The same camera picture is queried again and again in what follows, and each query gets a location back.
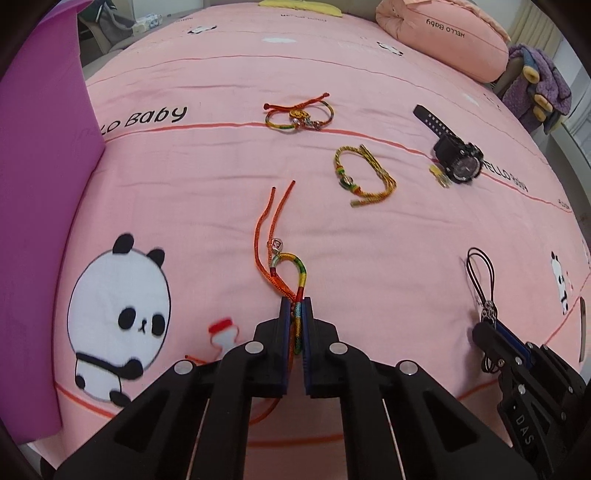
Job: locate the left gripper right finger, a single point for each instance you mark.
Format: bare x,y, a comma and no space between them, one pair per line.
320,377

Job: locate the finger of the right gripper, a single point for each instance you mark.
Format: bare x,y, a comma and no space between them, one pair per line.
503,351
515,334

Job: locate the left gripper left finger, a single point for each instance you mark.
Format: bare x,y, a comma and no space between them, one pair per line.
271,369

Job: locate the black wrist watch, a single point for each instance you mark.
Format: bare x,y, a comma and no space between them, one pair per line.
462,162

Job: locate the black remote device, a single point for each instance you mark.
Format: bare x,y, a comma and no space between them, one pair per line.
583,329

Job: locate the pink bed sheet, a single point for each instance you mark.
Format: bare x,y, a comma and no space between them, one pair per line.
241,123

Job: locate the purple blanket with plush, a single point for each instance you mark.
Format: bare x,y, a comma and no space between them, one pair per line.
533,89

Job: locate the purple plastic basin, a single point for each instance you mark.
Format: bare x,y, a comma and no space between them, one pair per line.
50,144

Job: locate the pink folded quilt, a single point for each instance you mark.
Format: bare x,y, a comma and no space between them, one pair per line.
456,33

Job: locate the yellow small pillow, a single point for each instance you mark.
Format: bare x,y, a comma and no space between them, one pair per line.
301,5

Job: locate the white tissue pack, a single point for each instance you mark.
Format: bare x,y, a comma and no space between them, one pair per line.
146,23

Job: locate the beige far chair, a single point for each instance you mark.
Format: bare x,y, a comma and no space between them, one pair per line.
109,22

